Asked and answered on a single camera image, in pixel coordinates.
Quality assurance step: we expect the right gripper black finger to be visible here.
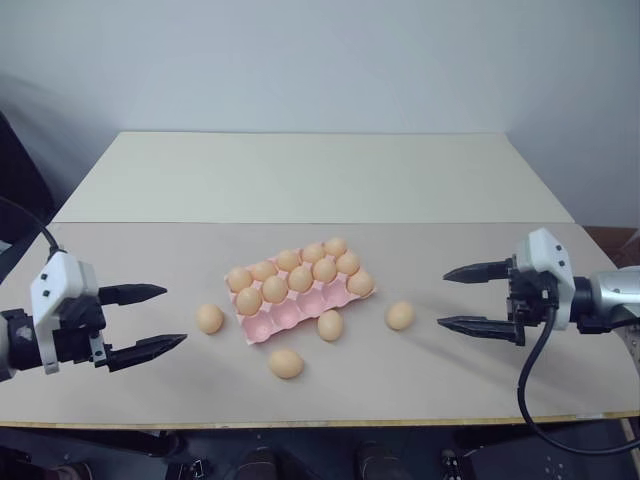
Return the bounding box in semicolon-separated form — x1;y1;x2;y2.
436;314;521;345
441;258;516;286

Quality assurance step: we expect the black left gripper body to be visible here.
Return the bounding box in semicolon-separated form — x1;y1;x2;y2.
52;287;114;372

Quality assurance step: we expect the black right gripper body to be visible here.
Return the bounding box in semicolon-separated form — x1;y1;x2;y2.
504;254;557;347

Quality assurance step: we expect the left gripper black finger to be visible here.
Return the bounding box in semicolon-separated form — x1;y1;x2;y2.
107;333;189;374
97;283;169;308

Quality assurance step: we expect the pink egg tray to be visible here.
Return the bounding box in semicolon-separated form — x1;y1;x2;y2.
223;244;378;348

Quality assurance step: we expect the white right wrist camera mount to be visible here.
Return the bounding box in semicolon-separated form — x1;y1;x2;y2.
514;227;580;332

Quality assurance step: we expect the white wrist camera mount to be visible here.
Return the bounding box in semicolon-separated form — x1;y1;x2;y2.
514;227;580;332
29;251;100;376

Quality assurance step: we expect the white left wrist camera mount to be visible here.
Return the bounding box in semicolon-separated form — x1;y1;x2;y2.
29;251;100;376

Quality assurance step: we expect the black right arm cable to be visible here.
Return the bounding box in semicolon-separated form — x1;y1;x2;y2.
517;303;640;448

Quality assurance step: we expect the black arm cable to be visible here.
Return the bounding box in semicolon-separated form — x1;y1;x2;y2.
517;303;640;448
0;196;62;257

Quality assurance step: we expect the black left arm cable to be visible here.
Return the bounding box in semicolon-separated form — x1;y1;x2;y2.
0;196;62;257

